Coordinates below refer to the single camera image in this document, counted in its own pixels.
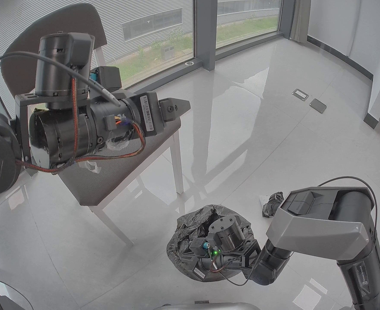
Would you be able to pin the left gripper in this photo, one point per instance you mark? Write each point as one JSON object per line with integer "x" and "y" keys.
{"x": 64, "y": 134}

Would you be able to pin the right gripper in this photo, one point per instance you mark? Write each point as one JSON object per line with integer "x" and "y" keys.
{"x": 222, "y": 263}

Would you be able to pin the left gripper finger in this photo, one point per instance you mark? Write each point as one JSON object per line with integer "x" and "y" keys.
{"x": 172, "y": 110}

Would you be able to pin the black plastic bag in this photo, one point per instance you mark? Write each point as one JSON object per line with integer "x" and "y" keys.
{"x": 190, "y": 221}

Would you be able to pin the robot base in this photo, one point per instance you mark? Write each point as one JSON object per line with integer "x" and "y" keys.
{"x": 209, "y": 307}

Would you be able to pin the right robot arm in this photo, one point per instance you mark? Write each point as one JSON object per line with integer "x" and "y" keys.
{"x": 316, "y": 231}

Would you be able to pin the grey chair with white legs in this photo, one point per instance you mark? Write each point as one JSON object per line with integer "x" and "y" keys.
{"x": 112, "y": 179}

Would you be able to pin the crumpled black plastic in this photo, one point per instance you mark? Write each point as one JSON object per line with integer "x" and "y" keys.
{"x": 272, "y": 207}

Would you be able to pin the white curtain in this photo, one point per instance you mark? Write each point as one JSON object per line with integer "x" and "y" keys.
{"x": 301, "y": 11}

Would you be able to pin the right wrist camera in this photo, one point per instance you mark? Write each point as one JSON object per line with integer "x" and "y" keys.
{"x": 198, "y": 247}

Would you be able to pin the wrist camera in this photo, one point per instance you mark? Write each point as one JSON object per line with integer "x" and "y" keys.
{"x": 109, "y": 76}
{"x": 198, "y": 247}

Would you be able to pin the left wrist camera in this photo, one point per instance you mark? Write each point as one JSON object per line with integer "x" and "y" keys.
{"x": 109, "y": 76}

